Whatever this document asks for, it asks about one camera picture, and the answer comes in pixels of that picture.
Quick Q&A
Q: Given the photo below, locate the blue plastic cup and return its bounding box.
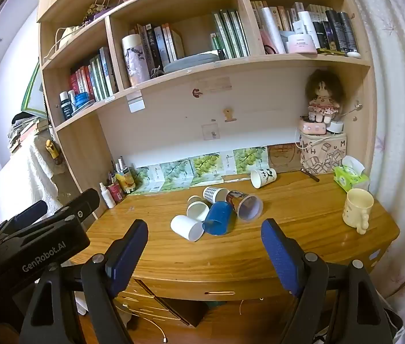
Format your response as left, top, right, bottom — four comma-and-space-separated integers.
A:
202, 201, 237, 236

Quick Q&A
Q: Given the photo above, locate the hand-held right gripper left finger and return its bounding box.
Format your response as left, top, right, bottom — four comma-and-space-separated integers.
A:
19, 218, 149, 344

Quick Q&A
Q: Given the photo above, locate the row of dark books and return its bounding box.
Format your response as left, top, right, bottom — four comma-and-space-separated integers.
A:
137, 23, 185, 73

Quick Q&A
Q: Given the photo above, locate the pale yellow mug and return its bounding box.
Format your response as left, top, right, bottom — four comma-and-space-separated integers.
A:
342, 188, 374, 235

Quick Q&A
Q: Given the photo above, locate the white curtain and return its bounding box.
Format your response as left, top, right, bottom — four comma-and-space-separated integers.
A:
339, 0, 405, 344

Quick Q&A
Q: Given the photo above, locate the pile of books and papers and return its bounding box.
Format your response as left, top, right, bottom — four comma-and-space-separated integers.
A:
7, 113, 50, 155

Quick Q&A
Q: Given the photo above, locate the brown cardboard panel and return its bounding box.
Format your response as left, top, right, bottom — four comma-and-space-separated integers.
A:
269, 143, 301, 173

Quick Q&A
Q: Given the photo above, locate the cloth doll with brown hair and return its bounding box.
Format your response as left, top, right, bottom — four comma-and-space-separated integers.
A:
305, 69, 344, 124

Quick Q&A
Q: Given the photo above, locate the black pen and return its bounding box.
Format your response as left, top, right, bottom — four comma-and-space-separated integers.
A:
301, 168, 321, 183

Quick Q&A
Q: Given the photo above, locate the wooden drawer cabinet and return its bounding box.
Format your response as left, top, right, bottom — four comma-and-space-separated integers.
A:
113, 277, 207, 327

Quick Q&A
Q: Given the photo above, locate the white quilted cover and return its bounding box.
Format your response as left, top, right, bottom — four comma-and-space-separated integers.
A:
0, 138, 64, 223

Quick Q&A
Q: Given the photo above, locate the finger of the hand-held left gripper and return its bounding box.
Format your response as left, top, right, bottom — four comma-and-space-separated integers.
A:
45, 188, 101, 227
0, 200, 49, 235

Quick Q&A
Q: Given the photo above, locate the red picture paper cup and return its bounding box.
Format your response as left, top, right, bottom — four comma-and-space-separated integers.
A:
226, 190, 264, 221

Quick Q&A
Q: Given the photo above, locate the white cable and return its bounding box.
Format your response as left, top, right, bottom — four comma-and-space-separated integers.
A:
114, 303, 169, 343

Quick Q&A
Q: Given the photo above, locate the green tissue box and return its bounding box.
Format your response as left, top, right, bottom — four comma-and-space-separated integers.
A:
333, 156, 370, 192

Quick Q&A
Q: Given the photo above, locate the yellow hanging figure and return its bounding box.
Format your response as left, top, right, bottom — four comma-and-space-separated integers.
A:
45, 139, 62, 160

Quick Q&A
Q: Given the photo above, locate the grey oval case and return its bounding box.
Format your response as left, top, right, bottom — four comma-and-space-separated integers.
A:
163, 53, 221, 74

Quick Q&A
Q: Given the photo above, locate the clear wall hook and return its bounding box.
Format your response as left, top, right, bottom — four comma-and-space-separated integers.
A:
202, 124, 220, 140

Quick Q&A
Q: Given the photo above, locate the white tube with ink painting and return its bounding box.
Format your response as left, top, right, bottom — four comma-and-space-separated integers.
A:
122, 34, 151, 87

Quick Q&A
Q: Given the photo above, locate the checkered paper cup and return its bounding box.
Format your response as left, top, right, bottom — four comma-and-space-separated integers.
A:
202, 185, 230, 205

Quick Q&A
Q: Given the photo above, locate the wooden bookshelf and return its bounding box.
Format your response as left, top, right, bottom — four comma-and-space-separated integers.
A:
37, 0, 379, 219

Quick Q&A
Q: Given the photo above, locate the tall white bottle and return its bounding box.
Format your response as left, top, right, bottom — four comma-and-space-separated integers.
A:
262, 7, 286, 54

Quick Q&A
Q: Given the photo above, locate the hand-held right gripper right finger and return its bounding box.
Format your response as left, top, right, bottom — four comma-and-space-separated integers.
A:
261, 218, 393, 344

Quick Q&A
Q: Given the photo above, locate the small pink box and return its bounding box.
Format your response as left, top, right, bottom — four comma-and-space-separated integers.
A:
298, 118, 327, 136

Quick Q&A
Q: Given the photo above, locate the black cosmetic bottle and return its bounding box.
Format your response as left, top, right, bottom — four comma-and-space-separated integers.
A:
325, 10, 344, 50
338, 12, 358, 52

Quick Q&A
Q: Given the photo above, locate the small purple gift bag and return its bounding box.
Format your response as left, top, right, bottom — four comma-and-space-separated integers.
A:
86, 0, 117, 23

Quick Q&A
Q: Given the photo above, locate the pink cosmetic jar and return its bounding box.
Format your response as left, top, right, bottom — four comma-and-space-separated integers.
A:
287, 34, 318, 54

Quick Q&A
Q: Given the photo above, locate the white spray bottle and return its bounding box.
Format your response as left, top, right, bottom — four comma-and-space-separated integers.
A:
98, 183, 116, 208

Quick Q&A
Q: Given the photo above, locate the white cup with green print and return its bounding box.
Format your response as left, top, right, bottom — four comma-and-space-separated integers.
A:
250, 168, 278, 189

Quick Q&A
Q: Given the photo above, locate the plain white paper cup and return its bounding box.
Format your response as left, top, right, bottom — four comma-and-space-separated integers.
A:
170, 215, 205, 242

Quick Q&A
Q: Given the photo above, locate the cream cloth bag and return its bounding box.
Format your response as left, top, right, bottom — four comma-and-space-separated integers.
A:
55, 26, 82, 50

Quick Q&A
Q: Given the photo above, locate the patterned storage box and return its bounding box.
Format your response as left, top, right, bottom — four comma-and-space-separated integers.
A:
300, 132, 347, 174

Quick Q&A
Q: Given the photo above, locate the row of red and green books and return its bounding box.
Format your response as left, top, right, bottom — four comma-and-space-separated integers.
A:
68, 46, 118, 103

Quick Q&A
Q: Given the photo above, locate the green framed board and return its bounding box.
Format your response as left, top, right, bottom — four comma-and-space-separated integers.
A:
21, 61, 45, 116

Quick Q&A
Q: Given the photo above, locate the wooden desk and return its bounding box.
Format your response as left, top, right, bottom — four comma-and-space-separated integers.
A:
67, 170, 401, 303

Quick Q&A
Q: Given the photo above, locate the blue jar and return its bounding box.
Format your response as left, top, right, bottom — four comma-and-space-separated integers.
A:
74, 93, 94, 110

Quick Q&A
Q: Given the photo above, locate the white cup with brown inside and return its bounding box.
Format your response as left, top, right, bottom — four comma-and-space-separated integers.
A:
186, 195, 213, 222

